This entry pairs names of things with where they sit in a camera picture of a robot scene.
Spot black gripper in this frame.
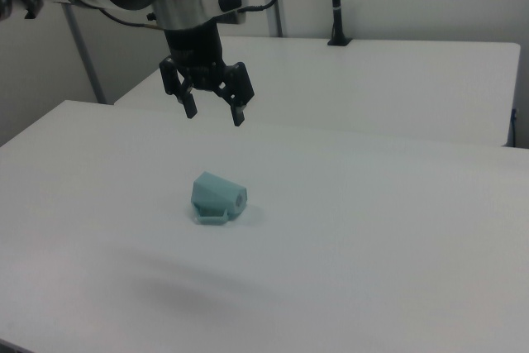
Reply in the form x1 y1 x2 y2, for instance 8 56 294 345
159 21 255 128

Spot teal hexagonal cup with handle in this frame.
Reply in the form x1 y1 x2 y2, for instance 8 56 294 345
190 170 249 227

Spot black camera stand pole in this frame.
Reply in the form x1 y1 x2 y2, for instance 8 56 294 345
326 0 353 47

